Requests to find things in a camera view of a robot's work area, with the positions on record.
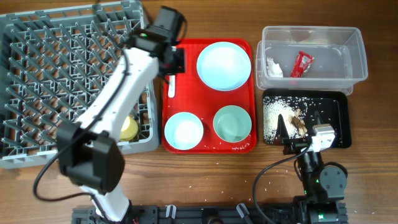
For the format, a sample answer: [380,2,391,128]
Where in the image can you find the left black cable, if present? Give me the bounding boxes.
[32,55,131,202]

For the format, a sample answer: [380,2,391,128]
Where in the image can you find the white plastic fork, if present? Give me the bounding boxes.
[167,75,175,98]

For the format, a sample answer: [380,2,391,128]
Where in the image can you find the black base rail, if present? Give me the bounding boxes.
[71,203,348,224]

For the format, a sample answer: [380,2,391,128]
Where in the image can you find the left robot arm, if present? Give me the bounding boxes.
[57,6,186,223]

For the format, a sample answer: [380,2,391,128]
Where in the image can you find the red sauce packet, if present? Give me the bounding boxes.
[290,51,315,78]

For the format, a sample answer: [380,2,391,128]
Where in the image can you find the yellow plastic cup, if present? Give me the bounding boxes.
[119,116,139,141]

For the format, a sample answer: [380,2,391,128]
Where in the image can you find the green bowl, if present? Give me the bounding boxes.
[213,105,252,143]

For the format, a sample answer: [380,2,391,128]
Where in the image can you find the red plastic tray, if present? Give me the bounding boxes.
[162,39,257,154]

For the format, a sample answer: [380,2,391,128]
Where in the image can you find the black waste tray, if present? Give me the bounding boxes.
[262,89,352,148]

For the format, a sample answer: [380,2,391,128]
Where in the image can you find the food scraps and rice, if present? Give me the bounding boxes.
[262,95,330,141]

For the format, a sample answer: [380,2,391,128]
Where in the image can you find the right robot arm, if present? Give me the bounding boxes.
[275,114,348,224]

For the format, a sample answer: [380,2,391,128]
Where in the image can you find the light blue saucer bowl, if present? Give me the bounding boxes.
[164,112,204,151]

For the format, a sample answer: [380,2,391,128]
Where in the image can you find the large light blue plate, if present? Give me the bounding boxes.
[197,42,251,91]

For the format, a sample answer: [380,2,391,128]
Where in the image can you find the clear plastic bin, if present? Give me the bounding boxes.
[256,26,368,95]

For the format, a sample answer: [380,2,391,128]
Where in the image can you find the white napkin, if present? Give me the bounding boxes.
[266,57,283,78]

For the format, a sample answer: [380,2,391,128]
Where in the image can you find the black cable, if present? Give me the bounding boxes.
[32,55,131,202]
[252,146,312,224]

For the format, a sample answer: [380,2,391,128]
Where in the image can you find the grey dishwasher rack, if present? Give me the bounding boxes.
[1,1,147,169]

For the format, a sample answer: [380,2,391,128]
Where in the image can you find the right black cable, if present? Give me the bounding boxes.
[252,146,312,224]

